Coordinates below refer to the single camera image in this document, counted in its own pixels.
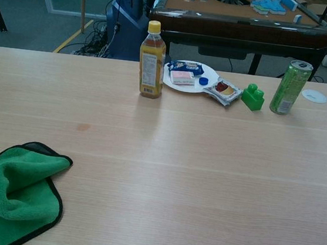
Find green microfiber cloth black trim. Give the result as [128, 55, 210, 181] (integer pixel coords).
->
[0, 137, 76, 245]

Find blue robot base column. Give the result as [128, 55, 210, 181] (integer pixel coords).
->
[100, 0, 152, 63]

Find white round plate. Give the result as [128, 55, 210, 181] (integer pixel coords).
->
[161, 58, 223, 98]

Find pink wrapped snack pack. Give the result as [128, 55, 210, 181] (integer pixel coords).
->
[168, 69, 197, 88]

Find tea bottle yellow cap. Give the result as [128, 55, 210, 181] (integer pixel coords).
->
[134, 19, 171, 100]

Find blue Oreo cookie packet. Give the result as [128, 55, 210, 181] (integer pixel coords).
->
[167, 59, 205, 77]

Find green toy building block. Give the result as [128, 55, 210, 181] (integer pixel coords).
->
[240, 82, 267, 113]

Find dark wood mahjong table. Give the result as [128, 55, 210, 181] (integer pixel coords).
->
[143, 0, 327, 84]

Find green drink can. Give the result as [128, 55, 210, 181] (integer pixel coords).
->
[268, 56, 315, 118]

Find wooden pole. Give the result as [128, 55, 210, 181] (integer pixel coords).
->
[76, 0, 89, 34]

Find white round table grommet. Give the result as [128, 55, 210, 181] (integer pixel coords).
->
[301, 88, 327, 105]

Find pile of blue mahjong tiles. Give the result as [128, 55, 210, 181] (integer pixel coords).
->
[249, 0, 299, 19]

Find tangle of floor cables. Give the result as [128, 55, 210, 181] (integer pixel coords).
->
[69, 16, 114, 59]

